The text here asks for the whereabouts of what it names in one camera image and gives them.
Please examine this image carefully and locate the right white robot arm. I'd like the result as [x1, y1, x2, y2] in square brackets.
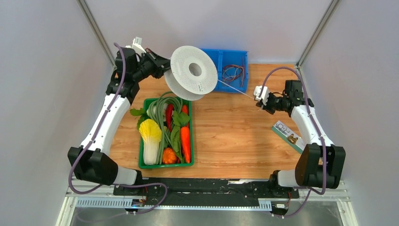
[254, 80, 346, 197]

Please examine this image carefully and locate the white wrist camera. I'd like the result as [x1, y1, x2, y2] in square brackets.
[253, 86, 270, 108]
[125, 37, 146, 55]

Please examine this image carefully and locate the white perforated spool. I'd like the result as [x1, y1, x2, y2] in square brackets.
[164, 46, 218, 101]

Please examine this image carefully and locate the green white small box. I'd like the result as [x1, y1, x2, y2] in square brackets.
[271, 121, 305, 154]

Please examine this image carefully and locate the orange pumpkin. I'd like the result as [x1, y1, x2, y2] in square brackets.
[162, 147, 179, 165]

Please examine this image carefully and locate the blue two-compartment bin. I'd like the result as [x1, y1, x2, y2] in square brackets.
[203, 48, 248, 93]

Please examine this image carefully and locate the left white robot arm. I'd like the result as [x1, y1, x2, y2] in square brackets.
[67, 47, 170, 195]

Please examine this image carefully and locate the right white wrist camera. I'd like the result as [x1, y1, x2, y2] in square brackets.
[253, 86, 270, 108]

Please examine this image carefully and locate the green spinach leaf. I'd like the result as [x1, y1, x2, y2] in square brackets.
[169, 112, 192, 163]

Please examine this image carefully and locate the mixed colour wire bundle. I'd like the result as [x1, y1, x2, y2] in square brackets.
[221, 56, 247, 88]

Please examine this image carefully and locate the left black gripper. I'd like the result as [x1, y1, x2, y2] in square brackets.
[130, 48, 175, 82]

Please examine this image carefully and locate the green long beans bundle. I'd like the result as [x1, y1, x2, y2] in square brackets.
[148, 91, 183, 165]

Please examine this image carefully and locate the green plastic tray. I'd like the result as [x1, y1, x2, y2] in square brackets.
[138, 95, 194, 169]

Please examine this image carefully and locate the large orange carrot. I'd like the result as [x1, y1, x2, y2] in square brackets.
[180, 127, 191, 163]

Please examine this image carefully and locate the small orange carrot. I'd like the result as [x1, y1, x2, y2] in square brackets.
[182, 105, 190, 127]

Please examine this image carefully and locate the yellow napa cabbage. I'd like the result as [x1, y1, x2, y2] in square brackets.
[139, 119, 162, 165]

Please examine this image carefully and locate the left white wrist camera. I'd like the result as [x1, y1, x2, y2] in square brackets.
[125, 37, 146, 55]

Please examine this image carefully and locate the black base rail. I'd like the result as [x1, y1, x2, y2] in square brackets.
[113, 178, 299, 211]

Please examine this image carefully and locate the red chili pepper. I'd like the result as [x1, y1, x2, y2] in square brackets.
[165, 104, 174, 132]

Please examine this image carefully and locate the green cilantro leaf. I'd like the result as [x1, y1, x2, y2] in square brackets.
[129, 108, 149, 130]

